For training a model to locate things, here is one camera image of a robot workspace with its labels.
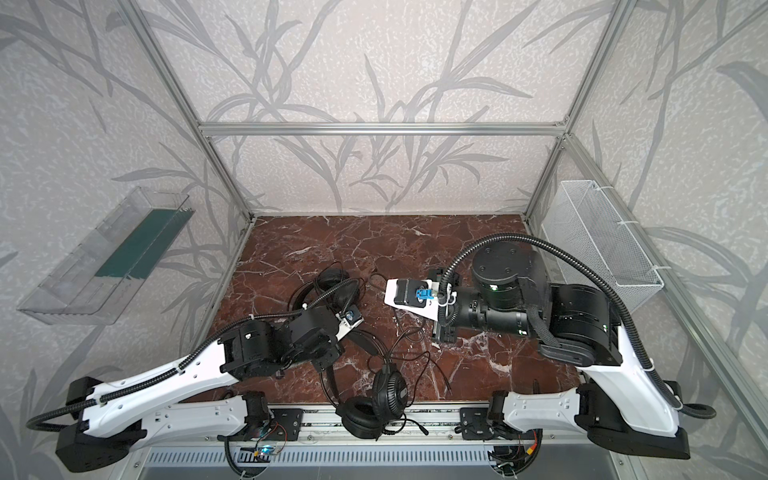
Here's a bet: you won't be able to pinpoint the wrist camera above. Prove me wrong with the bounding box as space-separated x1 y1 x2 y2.
336 305 364 341
384 278 457 321

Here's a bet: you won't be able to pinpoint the clear plastic wall bin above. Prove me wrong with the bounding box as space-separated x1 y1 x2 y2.
17 187 195 326

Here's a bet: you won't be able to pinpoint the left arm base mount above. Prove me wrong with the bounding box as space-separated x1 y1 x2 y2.
240 408 304 442

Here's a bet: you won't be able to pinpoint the white wire mesh basket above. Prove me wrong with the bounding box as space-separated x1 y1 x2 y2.
542 180 664 312

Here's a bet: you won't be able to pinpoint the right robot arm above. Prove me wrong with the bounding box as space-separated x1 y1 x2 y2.
436 233 716 460

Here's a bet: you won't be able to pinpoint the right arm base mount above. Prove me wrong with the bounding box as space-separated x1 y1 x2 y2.
454 407 534 441

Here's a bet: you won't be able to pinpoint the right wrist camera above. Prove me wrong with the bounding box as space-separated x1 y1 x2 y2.
384 278 457 321

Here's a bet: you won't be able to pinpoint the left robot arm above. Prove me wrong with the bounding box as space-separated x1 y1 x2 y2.
26 272 363 473

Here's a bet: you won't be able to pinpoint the black headphones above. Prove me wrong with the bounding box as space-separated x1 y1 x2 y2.
287 263 371 315
319 327 438 440

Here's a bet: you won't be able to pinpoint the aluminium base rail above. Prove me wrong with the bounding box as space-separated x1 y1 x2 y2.
122 403 631 448

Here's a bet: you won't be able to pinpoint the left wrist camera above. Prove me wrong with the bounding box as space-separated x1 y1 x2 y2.
336 305 364 341

